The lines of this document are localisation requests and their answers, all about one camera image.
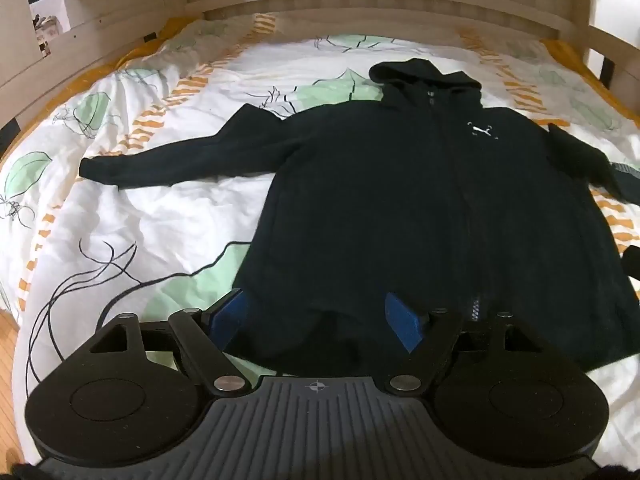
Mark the light wooden bed frame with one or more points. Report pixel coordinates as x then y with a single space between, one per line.
350 15

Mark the black hooded zip jacket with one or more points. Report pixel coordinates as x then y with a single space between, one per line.
380 200

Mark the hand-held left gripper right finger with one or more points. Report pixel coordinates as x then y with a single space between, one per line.
402 322

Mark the white leaf-print duvet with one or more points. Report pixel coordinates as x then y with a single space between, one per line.
165 210

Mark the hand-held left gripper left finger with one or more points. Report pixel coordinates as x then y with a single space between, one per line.
232 316

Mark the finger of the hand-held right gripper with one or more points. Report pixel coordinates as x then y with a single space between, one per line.
634 260

